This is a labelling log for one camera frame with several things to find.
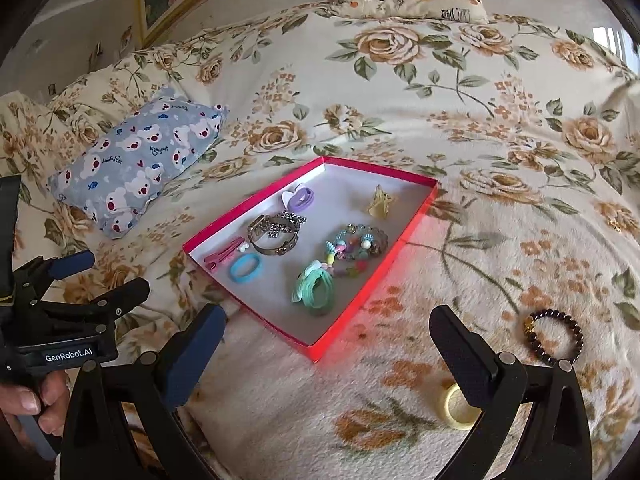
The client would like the red shallow cardboard box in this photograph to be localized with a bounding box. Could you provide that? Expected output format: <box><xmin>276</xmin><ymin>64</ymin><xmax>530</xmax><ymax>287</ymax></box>
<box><xmin>183</xmin><ymin>157</ymin><xmax>438</xmax><ymax>362</ymax></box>

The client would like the purple hair clip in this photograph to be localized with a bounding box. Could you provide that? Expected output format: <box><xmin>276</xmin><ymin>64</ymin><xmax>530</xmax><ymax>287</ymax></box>
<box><xmin>281</xmin><ymin>184</ymin><xmax>314</xmax><ymax>214</ymax></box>

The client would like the blue bear print pillow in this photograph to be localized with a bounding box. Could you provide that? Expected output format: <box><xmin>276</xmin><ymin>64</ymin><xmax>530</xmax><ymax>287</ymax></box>
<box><xmin>48</xmin><ymin>88</ymin><xmax>229</xmax><ymax>240</ymax></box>

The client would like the blue silicone ring bracelet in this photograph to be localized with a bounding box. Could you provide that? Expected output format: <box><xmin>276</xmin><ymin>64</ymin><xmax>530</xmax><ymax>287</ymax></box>
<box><xmin>228</xmin><ymin>251</ymin><xmax>265</xmax><ymax>285</ymax></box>

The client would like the gold square wrist watch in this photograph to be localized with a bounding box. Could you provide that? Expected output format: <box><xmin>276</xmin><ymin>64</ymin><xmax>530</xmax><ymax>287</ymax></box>
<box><xmin>246</xmin><ymin>211</ymin><xmax>306</xmax><ymax>256</ymax></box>

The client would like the dark bead bracelet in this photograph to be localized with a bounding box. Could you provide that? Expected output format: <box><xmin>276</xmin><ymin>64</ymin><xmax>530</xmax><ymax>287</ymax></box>
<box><xmin>522</xmin><ymin>308</ymin><xmax>586</xmax><ymax>366</ymax></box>

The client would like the pastel crystal bead bracelet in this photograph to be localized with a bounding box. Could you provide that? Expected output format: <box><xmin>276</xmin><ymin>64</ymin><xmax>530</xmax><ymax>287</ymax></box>
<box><xmin>326</xmin><ymin>222</ymin><xmax>391</xmax><ymax>261</ymax></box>

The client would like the mint green hair tie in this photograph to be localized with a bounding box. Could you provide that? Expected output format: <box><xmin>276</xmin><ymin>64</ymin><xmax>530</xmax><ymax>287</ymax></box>
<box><xmin>290</xmin><ymin>259</ymin><xmax>338</xmax><ymax>317</ymax></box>

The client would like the person's left hand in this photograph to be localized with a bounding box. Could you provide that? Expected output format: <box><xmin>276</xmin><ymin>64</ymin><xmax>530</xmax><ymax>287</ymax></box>
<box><xmin>1</xmin><ymin>370</ymin><xmax>70</xmax><ymax>437</ymax></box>

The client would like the colourful candy bead bracelet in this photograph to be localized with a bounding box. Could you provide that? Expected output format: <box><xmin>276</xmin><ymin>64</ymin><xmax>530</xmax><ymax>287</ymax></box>
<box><xmin>323</xmin><ymin>238</ymin><xmax>374</xmax><ymax>279</ymax></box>

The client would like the pink heart hair clip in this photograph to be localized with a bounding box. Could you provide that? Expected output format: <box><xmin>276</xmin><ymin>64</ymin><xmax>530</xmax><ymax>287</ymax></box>
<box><xmin>204</xmin><ymin>236</ymin><xmax>248</xmax><ymax>272</ymax></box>

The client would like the yellow ring bracelet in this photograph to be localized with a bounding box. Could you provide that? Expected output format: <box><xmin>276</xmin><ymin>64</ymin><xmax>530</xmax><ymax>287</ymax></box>
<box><xmin>432</xmin><ymin>381</ymin><xmax>484</xmax><ymax>432</ymax></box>

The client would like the floral cream bed blanket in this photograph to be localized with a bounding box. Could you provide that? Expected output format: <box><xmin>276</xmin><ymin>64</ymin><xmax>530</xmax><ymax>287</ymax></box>
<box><xmin>1</xmin><ymin>4</ymin><xmax>639</xmax><ymax>479</ymax></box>

